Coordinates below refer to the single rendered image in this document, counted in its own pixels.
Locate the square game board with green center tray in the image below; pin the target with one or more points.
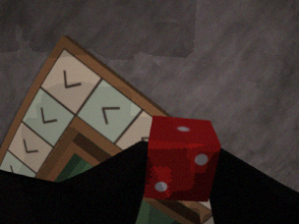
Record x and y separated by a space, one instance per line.
70 89

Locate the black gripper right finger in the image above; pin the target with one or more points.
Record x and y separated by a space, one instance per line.
241 194

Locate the square board game track with arrows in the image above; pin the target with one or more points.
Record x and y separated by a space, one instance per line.
78 125

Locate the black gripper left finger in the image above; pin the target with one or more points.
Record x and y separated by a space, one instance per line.
110 192

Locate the red die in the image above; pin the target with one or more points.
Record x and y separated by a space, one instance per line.
182 159

